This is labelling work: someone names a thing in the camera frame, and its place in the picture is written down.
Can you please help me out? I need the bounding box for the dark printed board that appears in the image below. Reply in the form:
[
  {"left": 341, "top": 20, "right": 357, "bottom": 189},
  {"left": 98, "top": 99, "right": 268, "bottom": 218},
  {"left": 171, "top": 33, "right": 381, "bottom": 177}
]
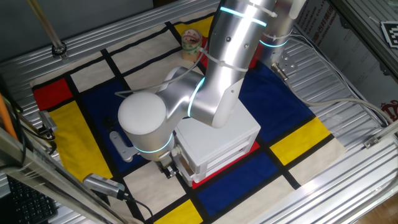
[{"left": 294, "top": 0, "right": 398, "bottom": 124}]

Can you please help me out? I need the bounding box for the small metal corner bracket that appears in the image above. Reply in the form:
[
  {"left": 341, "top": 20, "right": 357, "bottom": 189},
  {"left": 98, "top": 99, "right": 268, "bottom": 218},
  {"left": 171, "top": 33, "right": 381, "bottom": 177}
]
[{"left": 363, "top": 136, "right": 381, "bottom": 149}]

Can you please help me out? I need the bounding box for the black frame cable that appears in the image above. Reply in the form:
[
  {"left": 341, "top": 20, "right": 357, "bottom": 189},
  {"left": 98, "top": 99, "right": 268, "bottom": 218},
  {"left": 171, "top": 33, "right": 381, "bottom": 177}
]
[{"left": 12, "top": 105, "right": 27, "bottom": 166}]

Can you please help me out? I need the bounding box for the thick grey base cable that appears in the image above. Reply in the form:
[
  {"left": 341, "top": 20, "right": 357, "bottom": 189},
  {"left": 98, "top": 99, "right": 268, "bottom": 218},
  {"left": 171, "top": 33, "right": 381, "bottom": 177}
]
[{"left": 270, "top": 62, "right": 396, "bottom": 125}]

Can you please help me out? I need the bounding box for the white drawer cabinet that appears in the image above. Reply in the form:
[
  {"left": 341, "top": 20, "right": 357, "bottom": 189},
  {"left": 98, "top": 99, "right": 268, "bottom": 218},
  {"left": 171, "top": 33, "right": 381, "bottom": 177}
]
[{"left": 172, "top": 99, "right": 261, "bottom": 184}]

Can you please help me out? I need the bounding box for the black white fiducial marker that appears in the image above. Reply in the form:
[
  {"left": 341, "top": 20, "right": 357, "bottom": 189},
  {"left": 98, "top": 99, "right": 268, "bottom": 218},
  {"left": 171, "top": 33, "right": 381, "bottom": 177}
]
[{"left": 381, "top": 21, "right": 398, "bottom": 49}]

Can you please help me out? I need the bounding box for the metal pole with black base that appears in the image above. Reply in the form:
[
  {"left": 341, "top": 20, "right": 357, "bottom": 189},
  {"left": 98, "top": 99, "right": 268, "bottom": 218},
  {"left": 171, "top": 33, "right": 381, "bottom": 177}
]
[{"left": 26, "top": 0, "right": 68, "bottom": 60}]

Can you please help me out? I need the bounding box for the silver base mounting plate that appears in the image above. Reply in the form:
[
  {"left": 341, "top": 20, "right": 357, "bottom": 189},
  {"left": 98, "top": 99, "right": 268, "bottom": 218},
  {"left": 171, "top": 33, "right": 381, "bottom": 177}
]
[{"left": 270, "top": 46, "right": 298, "bottom": 74}]

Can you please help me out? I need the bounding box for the dark metal frame rail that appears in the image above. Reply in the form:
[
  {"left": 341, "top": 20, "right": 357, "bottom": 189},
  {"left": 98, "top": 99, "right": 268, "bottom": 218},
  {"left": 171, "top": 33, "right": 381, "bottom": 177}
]
[{"left": 329, "top": 0, "right": 398, "bottom": 78}]

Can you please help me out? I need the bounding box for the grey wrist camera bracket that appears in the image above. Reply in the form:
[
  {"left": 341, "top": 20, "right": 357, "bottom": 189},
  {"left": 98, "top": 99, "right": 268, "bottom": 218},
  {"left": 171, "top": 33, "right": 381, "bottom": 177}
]
[{"left": 109, "top": 130, "right": 139, "bottom": 163}]

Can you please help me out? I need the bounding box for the white drawer with black knob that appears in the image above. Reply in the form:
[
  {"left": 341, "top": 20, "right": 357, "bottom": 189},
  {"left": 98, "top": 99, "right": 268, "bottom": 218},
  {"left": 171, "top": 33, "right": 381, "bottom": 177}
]
[{"left": 172, "top": 152, "right": 196, "bottom": 187}]

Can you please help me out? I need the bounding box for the black camera cable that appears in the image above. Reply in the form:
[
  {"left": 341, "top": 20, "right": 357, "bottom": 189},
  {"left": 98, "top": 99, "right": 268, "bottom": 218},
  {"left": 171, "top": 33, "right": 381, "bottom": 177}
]
[{"left": 124, "top": 195, "right": 155, "bottom": 224}]

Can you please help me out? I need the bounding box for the boxy side camera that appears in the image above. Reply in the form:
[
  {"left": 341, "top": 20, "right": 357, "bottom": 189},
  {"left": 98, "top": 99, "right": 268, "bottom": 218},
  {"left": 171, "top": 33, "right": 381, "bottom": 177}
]
[{"left": 37, "top": 110, "right": 59, "bottom": 133}]

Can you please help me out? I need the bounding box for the black keyboard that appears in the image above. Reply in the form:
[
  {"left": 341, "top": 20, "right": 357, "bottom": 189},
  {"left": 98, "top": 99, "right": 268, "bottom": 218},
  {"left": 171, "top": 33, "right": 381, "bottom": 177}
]
[{"left": 6, "top": 175, "right": 58, "bottom": 224}]

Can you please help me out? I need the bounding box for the colour block patterned cloth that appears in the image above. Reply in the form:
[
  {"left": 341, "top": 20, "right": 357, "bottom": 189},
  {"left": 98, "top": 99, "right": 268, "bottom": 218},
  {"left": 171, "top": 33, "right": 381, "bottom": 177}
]
[{"left": 29, "top": 14, "right": 348, "bottom": 224}]

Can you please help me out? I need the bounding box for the light metal bar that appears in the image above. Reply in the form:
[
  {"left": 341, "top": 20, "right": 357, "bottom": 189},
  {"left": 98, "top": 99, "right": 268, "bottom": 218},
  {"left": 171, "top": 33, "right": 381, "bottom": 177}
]
[{"left": 374, "top": 119, "right": 398, "bottom": 141}]

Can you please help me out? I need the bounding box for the aluminium frame beam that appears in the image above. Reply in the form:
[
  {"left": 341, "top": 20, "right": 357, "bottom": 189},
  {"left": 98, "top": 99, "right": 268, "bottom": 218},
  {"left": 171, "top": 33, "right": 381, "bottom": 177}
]
[{"left": 0, "top": 127, "right": 141, "bottom": 224}]

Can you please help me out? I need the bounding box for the orange tube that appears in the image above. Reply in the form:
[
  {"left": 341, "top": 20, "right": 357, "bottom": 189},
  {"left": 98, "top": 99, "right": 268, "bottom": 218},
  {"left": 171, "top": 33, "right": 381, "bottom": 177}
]
[{"left": 0, "top": 93, "right": 18, "bottom": 141}]

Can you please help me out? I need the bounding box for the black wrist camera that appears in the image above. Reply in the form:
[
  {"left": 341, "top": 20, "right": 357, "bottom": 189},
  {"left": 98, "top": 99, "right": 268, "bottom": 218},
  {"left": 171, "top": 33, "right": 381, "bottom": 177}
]
[{"left": 101, "top": 116, "right": 118, "bottom": 131}]

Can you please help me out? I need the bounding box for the thin white base cable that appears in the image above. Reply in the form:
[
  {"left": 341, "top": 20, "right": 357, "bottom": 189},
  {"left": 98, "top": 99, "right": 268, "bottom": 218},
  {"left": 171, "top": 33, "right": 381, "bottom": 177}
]
[{"left": 289, "top": 32, "right": 389, "bottom": 127}]

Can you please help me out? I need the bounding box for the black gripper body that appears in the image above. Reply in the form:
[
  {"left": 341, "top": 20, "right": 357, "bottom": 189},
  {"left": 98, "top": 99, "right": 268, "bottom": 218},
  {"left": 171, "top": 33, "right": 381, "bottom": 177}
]
[{"left": 156, "top": 155, "right": 175, "bottom": 171}]

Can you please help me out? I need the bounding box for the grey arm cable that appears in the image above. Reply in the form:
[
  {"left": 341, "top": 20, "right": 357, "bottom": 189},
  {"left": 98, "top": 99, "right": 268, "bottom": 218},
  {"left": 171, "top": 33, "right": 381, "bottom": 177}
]
[{"left": 114, "top": 49, "right": 208, "bottom": 99}]

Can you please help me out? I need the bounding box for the yellow black tool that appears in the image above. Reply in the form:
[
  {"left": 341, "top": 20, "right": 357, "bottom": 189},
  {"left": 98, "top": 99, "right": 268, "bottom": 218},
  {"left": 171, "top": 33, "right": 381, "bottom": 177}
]
[{"left": 36, "top": 126, "right": 58, "bottom": 156}]

